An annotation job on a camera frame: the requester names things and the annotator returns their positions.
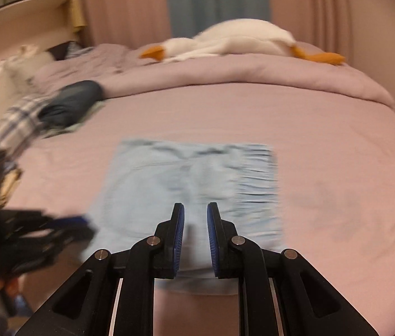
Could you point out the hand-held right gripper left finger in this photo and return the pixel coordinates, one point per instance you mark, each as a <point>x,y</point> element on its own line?
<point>179,231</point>

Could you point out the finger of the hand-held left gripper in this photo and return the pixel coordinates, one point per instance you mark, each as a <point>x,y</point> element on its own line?
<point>50,221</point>
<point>61,243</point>

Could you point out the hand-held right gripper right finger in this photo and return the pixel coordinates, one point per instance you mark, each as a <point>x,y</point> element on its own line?
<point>213,231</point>

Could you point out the light blue pants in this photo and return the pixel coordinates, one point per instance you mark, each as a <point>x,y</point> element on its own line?
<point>190,185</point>

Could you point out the plaid cloth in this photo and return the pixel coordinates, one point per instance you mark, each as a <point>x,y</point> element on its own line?
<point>19,119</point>

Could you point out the pink bed sheet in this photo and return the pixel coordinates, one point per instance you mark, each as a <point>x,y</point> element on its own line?
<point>323,182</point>

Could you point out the dark blue garment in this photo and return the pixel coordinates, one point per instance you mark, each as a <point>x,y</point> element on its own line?
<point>73,101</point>

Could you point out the lilac comforter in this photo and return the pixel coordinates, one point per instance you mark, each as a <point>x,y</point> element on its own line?
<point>218,73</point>

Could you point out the white goose plush toy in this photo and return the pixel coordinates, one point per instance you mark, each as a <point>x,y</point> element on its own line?
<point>239,38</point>

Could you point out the beige headboard shelf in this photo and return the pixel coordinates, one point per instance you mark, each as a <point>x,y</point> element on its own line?
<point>26,17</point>

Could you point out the pink curtain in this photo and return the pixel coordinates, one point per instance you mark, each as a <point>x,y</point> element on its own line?
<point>306,7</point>
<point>124,7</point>

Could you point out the blue curtain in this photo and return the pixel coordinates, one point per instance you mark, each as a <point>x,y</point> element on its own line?
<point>215,0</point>

